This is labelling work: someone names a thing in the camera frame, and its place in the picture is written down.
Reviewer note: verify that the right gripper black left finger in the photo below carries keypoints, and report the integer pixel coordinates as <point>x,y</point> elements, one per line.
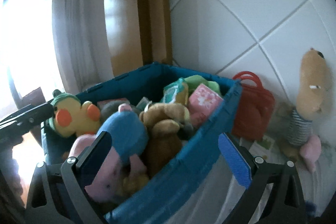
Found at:
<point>86,168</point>

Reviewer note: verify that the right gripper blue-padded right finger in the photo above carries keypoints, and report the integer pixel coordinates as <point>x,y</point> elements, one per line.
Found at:
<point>285,203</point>

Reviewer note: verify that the blue pink pig plush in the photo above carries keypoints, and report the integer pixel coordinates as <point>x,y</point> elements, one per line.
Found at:
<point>129,139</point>

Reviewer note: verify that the yellow duck plush green hat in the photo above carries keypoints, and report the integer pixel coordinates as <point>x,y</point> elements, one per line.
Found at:
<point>71,117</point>

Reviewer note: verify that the white green card box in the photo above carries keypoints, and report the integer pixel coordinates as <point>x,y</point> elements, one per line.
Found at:
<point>262,147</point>

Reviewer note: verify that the blue storage bin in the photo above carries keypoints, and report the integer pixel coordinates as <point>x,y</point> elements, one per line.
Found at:
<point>173,185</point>

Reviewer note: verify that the red plastic toy case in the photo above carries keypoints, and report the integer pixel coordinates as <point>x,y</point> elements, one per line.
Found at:
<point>255,108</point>

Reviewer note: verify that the tan capybara plush striped shirt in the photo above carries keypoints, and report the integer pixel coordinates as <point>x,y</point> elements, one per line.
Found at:
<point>315,81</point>

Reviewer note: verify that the brown bear plush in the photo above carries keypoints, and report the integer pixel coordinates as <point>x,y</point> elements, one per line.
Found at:
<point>163,122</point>

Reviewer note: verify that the pink patterned box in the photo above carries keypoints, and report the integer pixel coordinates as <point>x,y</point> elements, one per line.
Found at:
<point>201,104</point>

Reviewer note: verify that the white curtain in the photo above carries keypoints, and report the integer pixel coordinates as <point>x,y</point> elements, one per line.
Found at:
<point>81,44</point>

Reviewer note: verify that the green plush toy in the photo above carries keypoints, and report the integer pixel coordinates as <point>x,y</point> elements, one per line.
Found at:
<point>195,80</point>

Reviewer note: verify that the wooden door frame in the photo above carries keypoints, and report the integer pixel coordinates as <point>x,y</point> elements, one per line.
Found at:
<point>138,33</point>

